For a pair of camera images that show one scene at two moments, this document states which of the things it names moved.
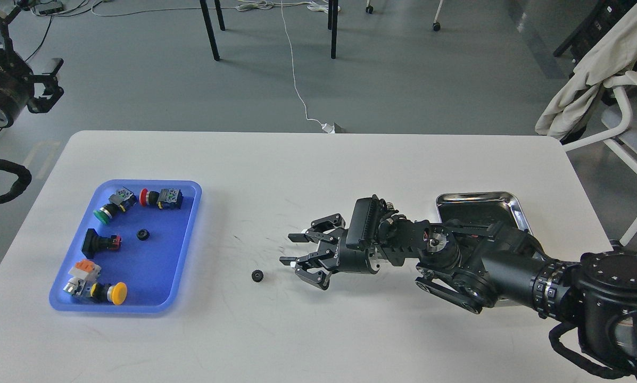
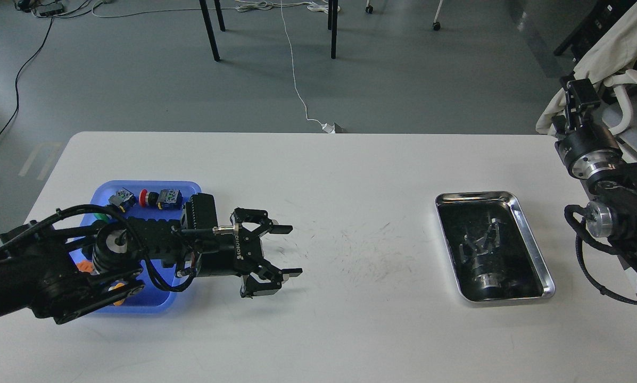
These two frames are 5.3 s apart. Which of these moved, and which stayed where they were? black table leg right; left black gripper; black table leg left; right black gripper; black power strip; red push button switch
Moved: left black gripper; right black gripper
Stayed: black power strip; red push button switch; black table leg right; black table leg left
